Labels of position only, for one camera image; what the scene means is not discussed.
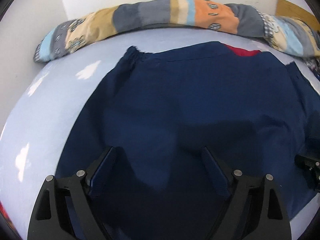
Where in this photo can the brown wooden headboard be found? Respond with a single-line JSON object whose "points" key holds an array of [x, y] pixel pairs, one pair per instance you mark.
{"points": [[288, 9]]}

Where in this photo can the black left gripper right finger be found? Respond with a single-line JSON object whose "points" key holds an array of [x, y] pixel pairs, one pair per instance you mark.
{"points": [[253, 208]]}

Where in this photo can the dark patterned quilt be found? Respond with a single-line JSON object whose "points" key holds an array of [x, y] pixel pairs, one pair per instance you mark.
{"points": [[313, 64]]}

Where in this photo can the light blue cloud bedsheet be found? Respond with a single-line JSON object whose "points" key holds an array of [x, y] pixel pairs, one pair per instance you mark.
{"points": [[37, 128]]}

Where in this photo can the navy blue garment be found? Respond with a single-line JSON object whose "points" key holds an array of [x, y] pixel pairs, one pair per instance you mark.
{"points": [[160, 110]]}

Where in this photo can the patchwork long pillow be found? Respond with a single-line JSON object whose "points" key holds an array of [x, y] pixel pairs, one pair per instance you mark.
{"points": [[287, 34]]}

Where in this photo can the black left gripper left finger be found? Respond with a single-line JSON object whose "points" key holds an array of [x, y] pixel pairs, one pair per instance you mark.
{"points": [[64, 208]]}

